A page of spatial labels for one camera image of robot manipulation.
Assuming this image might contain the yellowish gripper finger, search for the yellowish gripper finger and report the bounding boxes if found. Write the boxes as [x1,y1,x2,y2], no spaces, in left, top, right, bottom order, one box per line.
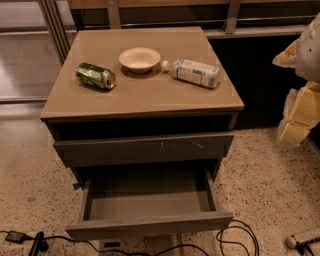
[272,40,298,68]

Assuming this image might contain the grey drawer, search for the grey drawer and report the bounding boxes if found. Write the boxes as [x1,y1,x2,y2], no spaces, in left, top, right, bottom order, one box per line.
[54,133,233,168]
[66,161,233,241]

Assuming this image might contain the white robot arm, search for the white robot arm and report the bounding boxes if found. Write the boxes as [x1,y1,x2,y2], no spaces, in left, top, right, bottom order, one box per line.
[272,13,320,146]

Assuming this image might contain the grey wooden drawer cabinet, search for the grey wooden drawer cabinet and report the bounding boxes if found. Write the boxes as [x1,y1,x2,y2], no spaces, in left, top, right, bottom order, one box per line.
[41,27,244,184]

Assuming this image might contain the grey top drawer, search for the grey top drawer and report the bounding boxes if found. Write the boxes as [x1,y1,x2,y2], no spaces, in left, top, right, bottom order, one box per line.
[54,133,233,168]

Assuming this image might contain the clear plastic water bottle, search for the clear plastic water bottle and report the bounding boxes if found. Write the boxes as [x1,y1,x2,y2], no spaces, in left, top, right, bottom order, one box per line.
[161,59,221,89]

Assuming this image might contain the white paper bowl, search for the white paper bowl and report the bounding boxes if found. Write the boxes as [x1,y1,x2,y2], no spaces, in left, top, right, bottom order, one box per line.
[119,47,160,74]

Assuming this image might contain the white power strip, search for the white power strip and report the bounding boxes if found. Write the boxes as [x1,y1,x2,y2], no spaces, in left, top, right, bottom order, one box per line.
[285,227,320,250]

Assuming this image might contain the green soda can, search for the green soda can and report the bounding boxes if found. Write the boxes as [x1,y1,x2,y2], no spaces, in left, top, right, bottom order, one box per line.
[76,62,116,90]

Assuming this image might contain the metal railing shelf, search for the metal railing shelf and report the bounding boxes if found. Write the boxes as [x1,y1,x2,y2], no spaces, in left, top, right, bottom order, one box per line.
[35,0,320,60]

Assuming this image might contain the blue tape piece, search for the blue tape piece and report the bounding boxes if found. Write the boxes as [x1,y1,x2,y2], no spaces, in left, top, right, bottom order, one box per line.
[73,183,81,190]

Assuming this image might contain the black clamp device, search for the black clamp device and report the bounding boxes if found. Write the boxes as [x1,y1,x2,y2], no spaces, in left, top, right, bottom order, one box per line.
[29,231,49,256]

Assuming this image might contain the black power adapter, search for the black power adapter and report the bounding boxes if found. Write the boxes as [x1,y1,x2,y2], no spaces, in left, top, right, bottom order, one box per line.
[5,231,25,244]

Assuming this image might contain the black looped cable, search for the black looped cable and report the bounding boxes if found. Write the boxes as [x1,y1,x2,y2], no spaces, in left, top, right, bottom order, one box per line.
[215,219,260,256]

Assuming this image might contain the black cable on floor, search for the black cable on floor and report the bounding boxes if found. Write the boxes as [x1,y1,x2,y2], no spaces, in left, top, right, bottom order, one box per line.
[0,229,210,256]

